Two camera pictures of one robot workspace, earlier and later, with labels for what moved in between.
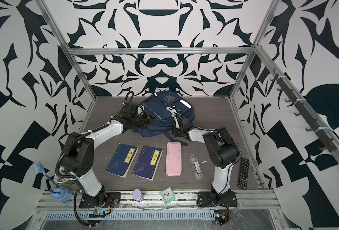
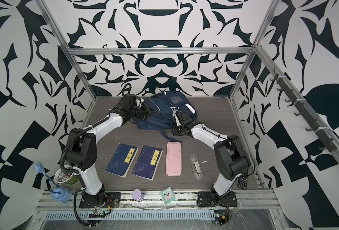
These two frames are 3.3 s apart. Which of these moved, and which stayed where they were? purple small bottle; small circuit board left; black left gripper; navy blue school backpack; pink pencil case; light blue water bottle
Moved: navy blue school backpack; black left gripper
Stayed: purple small bottle; light blue water bottle; pink pencil case; small circuit board left
